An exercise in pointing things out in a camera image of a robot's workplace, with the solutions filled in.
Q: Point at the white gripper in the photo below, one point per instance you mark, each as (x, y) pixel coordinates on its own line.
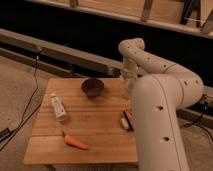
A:
(129, 73)

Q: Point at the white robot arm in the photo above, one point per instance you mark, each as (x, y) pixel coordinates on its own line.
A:
(158, 88)

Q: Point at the dark ceramic bowl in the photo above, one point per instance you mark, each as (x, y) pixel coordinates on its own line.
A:
(92, 87)

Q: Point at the small white object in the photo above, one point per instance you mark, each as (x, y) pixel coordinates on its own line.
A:
(124, 124)

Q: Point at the wooden table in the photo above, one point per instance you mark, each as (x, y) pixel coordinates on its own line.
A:
(94, 122)

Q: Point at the white plastic bottle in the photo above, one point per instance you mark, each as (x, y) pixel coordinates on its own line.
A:
(60, 112)

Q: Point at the orange carrot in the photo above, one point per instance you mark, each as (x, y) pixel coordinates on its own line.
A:
(74, 142)

